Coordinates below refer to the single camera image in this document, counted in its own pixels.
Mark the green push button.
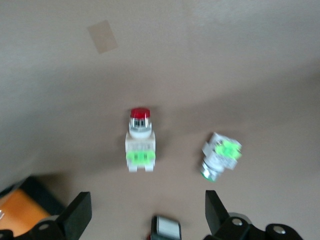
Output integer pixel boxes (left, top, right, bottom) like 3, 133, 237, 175
199, 131, 244, 183

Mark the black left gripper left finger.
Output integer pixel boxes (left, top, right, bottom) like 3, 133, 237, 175
0, 191, 93, 240

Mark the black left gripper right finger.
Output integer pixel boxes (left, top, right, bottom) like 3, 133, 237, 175
205, 190, 305, 240

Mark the red push button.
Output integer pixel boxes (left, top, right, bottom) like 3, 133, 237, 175
124, 107, 158, 174

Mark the black push button white face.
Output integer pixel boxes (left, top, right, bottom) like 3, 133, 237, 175
149, 214, 182, 240

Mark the orange button box black base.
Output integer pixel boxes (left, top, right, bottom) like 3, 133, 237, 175
0, 175, 69, 238

